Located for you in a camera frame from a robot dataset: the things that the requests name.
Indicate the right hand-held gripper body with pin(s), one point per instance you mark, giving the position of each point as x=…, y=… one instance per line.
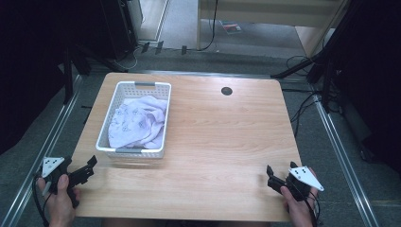
x=302, y=179

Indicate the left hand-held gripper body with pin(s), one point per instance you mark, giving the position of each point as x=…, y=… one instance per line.
x=53, y=165

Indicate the person's right hand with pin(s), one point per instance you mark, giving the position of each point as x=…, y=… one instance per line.
x=298, y=209

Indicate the person's left hand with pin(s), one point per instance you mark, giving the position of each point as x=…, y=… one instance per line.
x=61, y=205

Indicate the white printed cloth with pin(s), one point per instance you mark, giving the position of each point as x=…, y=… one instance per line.
x=138, y=121

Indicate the white plastic basket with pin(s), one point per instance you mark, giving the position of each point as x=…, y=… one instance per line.
x=164, y=94

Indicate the black curtain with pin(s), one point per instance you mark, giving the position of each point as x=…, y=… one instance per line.
x=28, y=63
x=372, y=78

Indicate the black tripod stand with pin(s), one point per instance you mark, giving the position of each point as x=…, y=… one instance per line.
x=299, y=64

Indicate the black plug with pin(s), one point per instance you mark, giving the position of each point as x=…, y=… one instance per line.
x=184, y=49
x=159, y=47
x=145, y=47

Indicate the black cabinet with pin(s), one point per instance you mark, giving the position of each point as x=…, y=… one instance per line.
x=121, y=25

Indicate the book with red cover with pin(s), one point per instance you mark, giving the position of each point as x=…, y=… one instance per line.
x=231, y=27

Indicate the light wooden furniture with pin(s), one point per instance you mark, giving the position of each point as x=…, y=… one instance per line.
x=268, y=12

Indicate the metal floor rail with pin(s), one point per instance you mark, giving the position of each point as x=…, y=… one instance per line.
x=343, y=164
x=38, y=157

